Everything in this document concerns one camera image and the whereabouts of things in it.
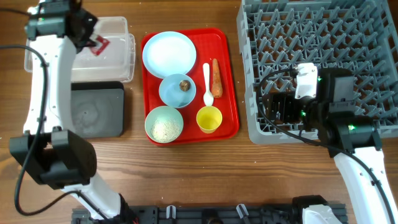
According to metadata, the orange carrot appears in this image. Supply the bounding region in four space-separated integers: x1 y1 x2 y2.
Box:
211 58 223 98

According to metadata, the yellow plastic cup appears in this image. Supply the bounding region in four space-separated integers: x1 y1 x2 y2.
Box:
196 106 223 134

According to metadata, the clear plastic bin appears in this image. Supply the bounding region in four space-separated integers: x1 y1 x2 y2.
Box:
26 16 135 83

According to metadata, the red serving tray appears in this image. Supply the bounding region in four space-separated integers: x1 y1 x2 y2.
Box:
140 27 240 146

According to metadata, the black cable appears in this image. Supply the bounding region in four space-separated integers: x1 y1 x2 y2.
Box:
0 7 103 224
254 68 398 224

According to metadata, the right black cable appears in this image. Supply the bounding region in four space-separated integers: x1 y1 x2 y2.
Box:
254 68 398 224

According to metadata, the grey dishwasher rack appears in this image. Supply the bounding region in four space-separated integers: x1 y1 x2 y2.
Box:
236 0 397 144

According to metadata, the white plastic spoon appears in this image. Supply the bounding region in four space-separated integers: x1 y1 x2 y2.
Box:
203 63 214 106

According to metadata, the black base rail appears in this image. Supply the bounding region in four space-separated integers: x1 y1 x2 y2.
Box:
71 203 348 224

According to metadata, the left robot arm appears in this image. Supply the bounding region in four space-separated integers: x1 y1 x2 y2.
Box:
9 1 139 223

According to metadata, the large light blue plate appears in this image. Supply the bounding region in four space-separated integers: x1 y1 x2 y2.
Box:
142 31 197 79

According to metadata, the red sauce packet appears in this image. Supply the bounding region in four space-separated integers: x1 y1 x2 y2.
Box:
90 34 110 56

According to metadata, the white rice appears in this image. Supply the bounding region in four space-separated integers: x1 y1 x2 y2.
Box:
150 118 182 143

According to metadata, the black plastic tray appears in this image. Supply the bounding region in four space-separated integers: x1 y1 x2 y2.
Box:
71 81 125 139

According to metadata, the light blue bowl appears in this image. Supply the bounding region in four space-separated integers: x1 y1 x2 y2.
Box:
159 74 197 109

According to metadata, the green bowl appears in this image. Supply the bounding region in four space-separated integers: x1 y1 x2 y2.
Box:
145 106 184 144

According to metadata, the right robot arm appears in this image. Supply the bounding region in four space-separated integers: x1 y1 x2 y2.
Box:
259 63 397 223

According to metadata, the brown food scrap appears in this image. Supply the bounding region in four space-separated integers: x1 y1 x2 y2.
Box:
179 80 191 92

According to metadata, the left black cable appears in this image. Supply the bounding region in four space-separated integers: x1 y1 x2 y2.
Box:
0 7 103 224

